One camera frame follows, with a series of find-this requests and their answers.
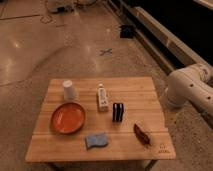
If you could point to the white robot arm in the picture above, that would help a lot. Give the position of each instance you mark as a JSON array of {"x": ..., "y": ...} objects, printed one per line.
[{"x": 190, "y": 84}]

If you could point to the white ceramic cup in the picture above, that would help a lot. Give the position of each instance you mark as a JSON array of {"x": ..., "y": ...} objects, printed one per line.
[{"x": 69, "y": 90}]

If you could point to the white tube with label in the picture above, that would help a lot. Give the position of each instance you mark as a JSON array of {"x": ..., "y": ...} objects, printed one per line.
[{"x": 102, "y": 98}]

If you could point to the wooden folding table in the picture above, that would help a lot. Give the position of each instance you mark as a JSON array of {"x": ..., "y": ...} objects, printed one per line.
[{"x": 141, "y": 107}]

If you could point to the orange round plate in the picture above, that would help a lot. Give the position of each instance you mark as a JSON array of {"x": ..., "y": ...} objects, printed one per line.
[{"x": 68, "y": 118}]

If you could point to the blue sponge cloth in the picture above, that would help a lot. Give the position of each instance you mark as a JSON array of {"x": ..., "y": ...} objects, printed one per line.
[{"x": 96, "y": 140}]

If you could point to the black box on floor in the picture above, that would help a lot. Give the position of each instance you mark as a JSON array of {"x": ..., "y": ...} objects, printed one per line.
[{"x": 127, "y": 31}]

